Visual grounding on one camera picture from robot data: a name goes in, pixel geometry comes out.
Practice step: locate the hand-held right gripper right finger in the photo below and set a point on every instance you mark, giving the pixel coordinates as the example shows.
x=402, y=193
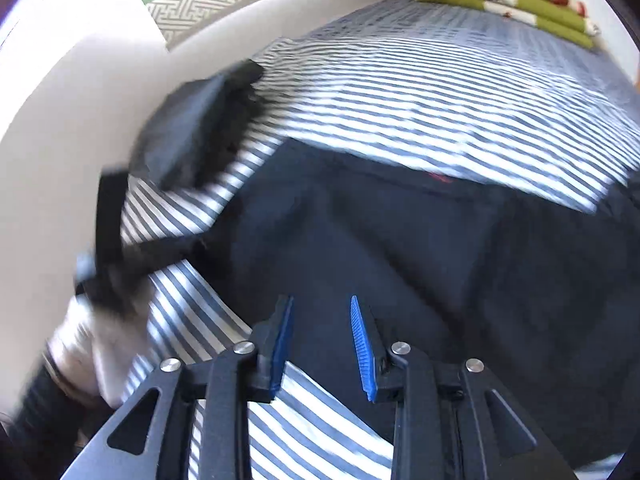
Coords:
x=362, y=350

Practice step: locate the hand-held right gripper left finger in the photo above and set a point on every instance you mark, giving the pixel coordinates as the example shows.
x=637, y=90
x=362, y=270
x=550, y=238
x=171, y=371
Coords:
x=281, y=345

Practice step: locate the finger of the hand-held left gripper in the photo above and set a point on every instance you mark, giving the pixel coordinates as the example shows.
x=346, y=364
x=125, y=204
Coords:
x=165, y=255

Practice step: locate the black pants with pink waistband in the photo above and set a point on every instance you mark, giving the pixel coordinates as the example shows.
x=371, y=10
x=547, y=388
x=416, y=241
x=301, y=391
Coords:
x=400, y=260

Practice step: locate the folded dark grey pants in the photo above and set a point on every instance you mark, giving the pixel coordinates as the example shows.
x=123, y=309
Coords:
x=175, y=130

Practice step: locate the person's left hand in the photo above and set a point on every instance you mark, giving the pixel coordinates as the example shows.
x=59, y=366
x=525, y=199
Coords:
x=85, y=345

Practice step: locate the blue striped bedspread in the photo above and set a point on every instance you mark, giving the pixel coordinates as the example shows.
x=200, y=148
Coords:
x=425, y=100

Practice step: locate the folded green patterned blanket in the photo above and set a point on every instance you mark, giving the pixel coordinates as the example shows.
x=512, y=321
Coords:
x=550, y=22

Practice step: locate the landscape wall hanging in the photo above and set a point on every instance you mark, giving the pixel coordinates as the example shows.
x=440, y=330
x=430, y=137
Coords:
x=210, y=5

